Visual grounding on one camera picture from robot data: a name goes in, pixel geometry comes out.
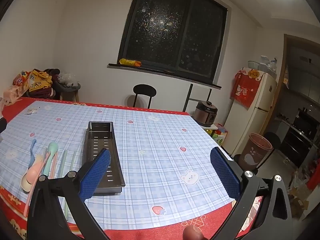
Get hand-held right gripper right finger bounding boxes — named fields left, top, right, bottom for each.
left=210, top=146, right=292, bottom=240

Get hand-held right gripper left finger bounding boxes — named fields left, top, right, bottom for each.
left=27, top=148, right=112, bottom=240

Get metal utensil tray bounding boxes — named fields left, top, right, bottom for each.
left=84, top=121, right=126, bottom=195

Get green spoon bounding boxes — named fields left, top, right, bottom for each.
left=41, top=142, right=59, bottom=177

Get blue spoon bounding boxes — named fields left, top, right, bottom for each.
left=28, top=139, right=38, bottom=169

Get person's right hand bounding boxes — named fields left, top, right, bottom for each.
left=183, top=225, right=205, bottom=240

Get brown trash bin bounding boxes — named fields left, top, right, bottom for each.
left=237, top=133, right=273, bottom=170

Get colourful small stool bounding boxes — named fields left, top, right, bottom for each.
left=204, top=123, right=228, bottom=147

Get black chair beside bin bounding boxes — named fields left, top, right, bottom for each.
left=264, top=132, right=282, bottom=155

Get cream refrigerator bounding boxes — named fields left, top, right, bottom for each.
left=223, top=68, right=278, bottom=157

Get rice cooker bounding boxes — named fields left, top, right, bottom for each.
left=194, top=100, right=218, bottom=127

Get blue plaid table mat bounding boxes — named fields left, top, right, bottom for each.
left=0, top=101, right=240, bottom=230

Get cardboard boxes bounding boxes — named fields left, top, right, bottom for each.
left=287, top=165, right=320, bottom=218

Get black oven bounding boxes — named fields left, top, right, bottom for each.
left=281, top=107, right=319, bottom=168

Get red printed cloth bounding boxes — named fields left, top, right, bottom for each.
left=230, top=67, right=265, bottom=109

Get grey stool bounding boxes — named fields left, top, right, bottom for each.
left=52, top=81, right=81, bottom=102

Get maroon clothes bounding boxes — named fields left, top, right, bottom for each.
left=27, top=68, right=62, bottom=99

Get black round-back chair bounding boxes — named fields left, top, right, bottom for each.
left=132, top=84, right=157, bottom=109

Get clear plastic bag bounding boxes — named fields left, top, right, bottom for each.
left=58, top=73, right=75, bottom=87

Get dark window sill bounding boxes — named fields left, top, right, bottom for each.
left=107, top=63, right=222, bottom=90

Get bowls and bags on refrigerator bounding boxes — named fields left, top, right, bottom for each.
left=247, top=55, right=278, bottom=74

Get yellow snack packet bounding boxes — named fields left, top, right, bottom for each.
left=119, top=58, right=142, bottom=67

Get orange snack bag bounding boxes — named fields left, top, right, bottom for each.
left=12, top=70, right=34, bottom=87

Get dark window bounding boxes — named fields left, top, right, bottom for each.
left=117, top=0, right=228, bottom=85

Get black chair frame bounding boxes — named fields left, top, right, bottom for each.
left=182, top=84, right=213, bottom=112

